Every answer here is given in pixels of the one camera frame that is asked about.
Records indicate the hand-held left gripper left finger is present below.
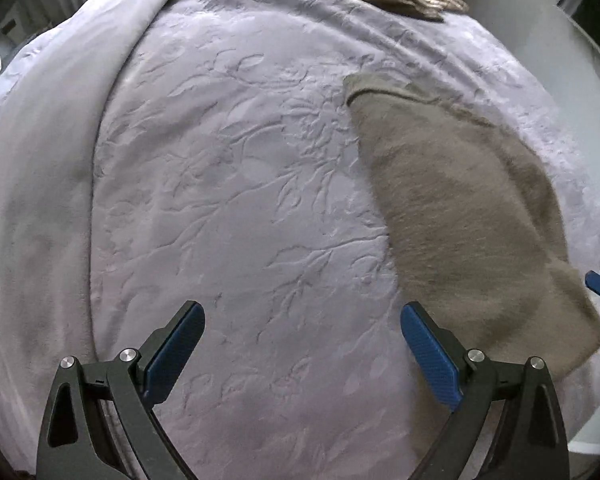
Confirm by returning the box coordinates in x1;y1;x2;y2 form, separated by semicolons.
36;300;206;480

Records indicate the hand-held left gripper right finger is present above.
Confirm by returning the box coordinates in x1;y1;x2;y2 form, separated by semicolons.
400;302;572;480

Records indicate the taupe fuzzy garment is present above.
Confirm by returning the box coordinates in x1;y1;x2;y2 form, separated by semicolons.
342;71;600;466

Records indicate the lavender embossed blanket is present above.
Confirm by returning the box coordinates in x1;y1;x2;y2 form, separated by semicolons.
0;0;600;480

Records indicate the plain lavender sheet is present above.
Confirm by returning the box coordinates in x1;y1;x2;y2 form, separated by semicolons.
0;0;193;476

